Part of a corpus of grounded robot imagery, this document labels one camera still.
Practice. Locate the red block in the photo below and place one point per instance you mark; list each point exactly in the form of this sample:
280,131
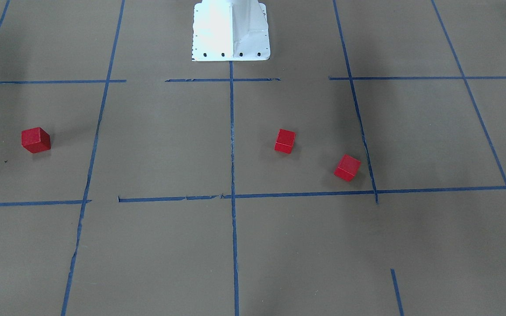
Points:
347,168
285,141

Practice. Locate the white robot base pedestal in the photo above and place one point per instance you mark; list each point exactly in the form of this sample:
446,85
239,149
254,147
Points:
230,30

